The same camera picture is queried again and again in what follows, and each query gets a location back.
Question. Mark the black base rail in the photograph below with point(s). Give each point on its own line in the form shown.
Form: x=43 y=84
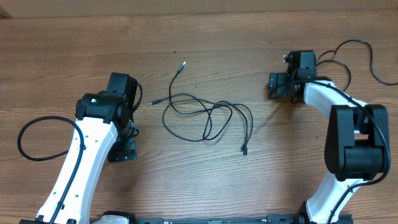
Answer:
x=130 y=218

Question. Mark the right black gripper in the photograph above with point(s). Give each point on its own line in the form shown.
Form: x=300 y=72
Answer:
x=280 y=83

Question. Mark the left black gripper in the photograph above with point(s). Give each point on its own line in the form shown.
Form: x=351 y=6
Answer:
x=129 y=144

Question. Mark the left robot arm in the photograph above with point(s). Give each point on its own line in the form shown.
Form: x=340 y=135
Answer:
x=104 y=130

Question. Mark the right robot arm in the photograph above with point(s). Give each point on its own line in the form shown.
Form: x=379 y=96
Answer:
x=356 y=150

